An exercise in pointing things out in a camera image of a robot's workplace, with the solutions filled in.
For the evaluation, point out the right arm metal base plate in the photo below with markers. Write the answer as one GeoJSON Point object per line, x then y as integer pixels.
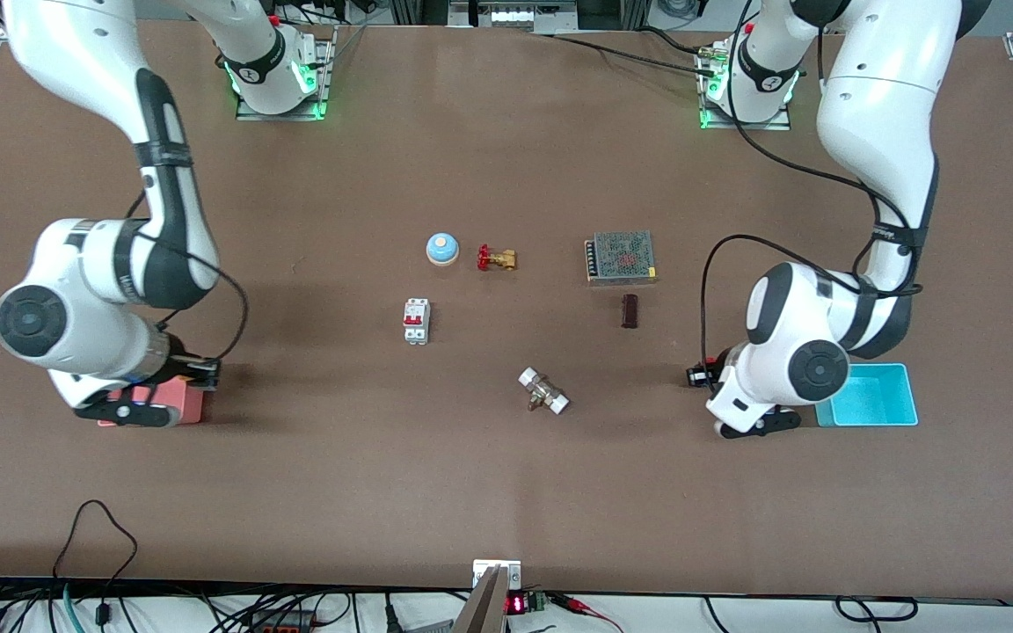
{"type": "Point", "coordinates": [324, 79]}

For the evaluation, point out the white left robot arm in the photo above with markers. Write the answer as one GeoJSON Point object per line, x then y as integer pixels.
{"type": "Point", "coordinates": [876, 105]}

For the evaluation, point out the cyan plastic box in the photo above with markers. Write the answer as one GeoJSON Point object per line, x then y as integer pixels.
{"type": "Point", "coordinates": [876, 400]}

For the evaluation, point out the metal mesh power supply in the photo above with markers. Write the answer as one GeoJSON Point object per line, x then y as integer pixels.
{"type": "Point", "coordinates": [621, 257]}

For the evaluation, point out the white power strip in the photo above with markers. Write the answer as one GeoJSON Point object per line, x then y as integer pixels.
{"type": "Point", "coordinates": [513, 16]}

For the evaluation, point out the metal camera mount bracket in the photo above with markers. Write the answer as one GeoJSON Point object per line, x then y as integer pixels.
{"type": "Point", "coordinates": [491, 598]}

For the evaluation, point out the white circuit breaker red switches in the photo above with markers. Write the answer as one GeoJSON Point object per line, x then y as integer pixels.
{"type": "Point", "coordinates": [417, 321]}

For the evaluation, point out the black power strip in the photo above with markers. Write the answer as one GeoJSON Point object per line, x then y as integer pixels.
{"type": "Point", "coordinates": [282, 621]}

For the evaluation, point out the red digit display module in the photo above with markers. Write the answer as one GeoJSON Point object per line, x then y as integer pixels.
{"type": "Point", "coordinates": [516, 604]}

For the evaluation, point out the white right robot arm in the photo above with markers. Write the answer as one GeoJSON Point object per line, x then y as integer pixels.
{"type": "Point", "coordinates": [76, 308]}

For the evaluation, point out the pink plastic box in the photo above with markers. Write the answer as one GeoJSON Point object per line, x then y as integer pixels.
{"type": "Point", "coordinates": [192, 404]}

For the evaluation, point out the silver valve with white ends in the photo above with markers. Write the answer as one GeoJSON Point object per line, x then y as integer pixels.
{"type": "Point", "coordinates": [543, 391]}

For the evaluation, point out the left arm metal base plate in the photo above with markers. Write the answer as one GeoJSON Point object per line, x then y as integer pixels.
{"type": "Point", "coordinates": [779, 121]}

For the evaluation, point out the red alligator clip lead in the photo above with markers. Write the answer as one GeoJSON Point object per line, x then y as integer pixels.
{"type": "Point", "coordinates": [581, 607]}

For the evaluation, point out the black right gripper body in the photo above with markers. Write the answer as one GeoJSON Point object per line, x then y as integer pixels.
{"type": "Point", "coordinates": [185, 367]}

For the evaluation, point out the dark brown rectangular block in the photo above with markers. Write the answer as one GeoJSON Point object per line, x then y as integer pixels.
{"type": "Point", "coordinates": [630, 311]}

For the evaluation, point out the blue round bell button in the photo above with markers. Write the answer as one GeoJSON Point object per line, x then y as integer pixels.
{"type": "Point", "coordinates": [442, 249]}

